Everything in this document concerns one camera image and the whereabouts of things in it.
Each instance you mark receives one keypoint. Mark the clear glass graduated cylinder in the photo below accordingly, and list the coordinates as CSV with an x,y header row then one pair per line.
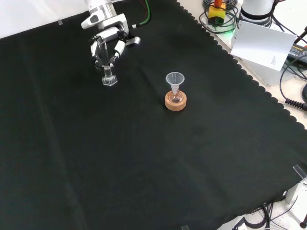
x,y
109,80

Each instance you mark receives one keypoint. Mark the clear plastic funnel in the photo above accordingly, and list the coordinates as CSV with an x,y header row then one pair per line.
x,y
175,80

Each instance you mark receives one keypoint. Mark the black power adapter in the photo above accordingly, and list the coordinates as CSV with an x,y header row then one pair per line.
x,y
298,52

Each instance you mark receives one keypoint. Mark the small round-bottom glass flask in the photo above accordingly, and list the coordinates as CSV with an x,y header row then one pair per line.
x,y
176,98

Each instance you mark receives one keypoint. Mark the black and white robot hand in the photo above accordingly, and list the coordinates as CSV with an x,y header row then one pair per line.
x,y
110,33

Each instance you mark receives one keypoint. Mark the pale white board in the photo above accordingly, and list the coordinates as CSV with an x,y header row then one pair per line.
x,y
262,45

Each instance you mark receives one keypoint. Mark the yellow stop button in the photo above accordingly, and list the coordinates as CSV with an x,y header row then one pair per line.
x,y
217,13

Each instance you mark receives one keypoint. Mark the black bench cloth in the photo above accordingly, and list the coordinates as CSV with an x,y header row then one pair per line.
x,y
120,143

